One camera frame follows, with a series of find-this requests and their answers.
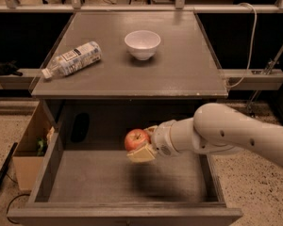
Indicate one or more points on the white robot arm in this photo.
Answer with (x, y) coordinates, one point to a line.
(213, 129)

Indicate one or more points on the black bar on floor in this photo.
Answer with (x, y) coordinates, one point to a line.
(1, 173)

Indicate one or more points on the clear plastic water bottle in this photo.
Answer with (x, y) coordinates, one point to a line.
(73, 61)

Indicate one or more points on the white ceramic bowl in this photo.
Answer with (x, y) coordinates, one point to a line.
(142, 44)

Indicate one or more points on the open grey top drawer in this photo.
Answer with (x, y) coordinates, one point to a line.
(87, 180)

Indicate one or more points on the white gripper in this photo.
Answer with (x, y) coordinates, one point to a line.
(162, 137)

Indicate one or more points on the cardboard box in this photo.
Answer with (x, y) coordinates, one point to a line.
(26, 162)

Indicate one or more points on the green item in box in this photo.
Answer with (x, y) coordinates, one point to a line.
(41, 147)

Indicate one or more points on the grey cabinet with counter top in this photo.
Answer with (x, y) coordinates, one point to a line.
(120, 92)

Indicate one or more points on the metal frame rail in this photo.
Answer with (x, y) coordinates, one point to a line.
(194, 8)

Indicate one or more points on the red apple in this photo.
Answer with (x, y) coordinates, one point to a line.
(135, 138)

